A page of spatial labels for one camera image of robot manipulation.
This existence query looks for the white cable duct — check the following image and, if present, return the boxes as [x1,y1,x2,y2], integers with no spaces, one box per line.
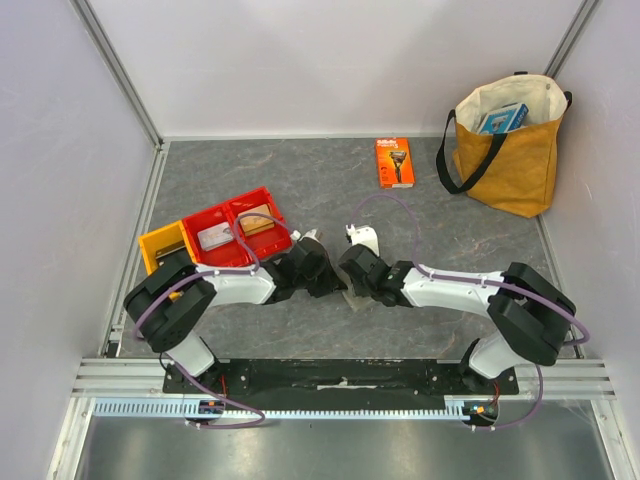
[93,398,479,421]

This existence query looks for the blue razor box in bag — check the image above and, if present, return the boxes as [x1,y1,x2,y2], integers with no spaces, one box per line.
[476,102,529,135]

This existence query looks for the grey card holder wallet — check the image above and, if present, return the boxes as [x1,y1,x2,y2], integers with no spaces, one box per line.
[342,291,375,312]

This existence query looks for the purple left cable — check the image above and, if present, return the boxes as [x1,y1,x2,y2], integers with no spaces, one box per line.
[132,213,301,432]

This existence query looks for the dark card in yellow bin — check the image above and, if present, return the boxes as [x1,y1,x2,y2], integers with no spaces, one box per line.
[155,246,190,266]

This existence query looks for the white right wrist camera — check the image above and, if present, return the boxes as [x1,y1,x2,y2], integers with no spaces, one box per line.
[345,224,380,255]

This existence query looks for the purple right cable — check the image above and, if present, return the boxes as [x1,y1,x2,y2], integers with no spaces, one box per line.
[348,193,592,432]

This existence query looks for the grey card in bin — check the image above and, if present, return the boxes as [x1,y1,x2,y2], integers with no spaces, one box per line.
[197,222,234,251]

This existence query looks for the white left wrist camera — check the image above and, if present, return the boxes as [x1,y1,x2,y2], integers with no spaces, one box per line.
[289,228,323,250]

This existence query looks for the purple cable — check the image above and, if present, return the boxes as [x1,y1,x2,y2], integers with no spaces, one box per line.
[132,213,301,432]
[348,193,592,432]

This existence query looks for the red bin near yellow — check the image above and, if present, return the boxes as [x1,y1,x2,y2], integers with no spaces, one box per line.
[181,203,250,267]

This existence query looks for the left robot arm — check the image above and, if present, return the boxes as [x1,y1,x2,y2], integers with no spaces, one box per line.
[123,236,347,393]

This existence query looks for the orange razor box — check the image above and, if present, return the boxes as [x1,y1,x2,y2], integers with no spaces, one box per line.
[375,137,415,189]

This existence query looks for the tan tote bag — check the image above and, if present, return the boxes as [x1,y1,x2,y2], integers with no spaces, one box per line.
[435,72,573,218]

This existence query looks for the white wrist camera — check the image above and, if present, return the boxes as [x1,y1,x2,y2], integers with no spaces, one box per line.
[289,228,323,250]
[345,224,380,255]

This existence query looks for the red bin far right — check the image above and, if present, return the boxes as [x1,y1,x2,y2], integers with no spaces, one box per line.
[226,186,292,260]

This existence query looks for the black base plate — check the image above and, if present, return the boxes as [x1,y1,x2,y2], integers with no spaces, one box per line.
[162,357,520,412]

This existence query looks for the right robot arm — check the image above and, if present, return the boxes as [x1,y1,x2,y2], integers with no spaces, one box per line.
[339,245,575,394]

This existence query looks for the gold card in bin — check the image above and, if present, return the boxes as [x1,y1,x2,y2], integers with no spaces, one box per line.
[239,204,275,236]

